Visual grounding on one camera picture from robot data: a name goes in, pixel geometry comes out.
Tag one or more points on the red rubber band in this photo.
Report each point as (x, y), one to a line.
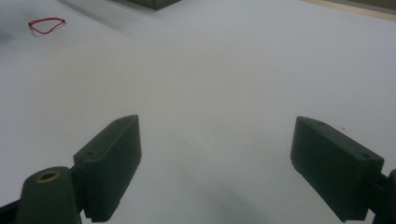
(46, 25)

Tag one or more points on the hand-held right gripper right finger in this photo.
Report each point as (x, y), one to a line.
(336, 174)

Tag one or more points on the dark box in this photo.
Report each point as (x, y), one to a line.
(155, 2)

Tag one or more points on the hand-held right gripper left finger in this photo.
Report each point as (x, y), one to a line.
(109, 168)

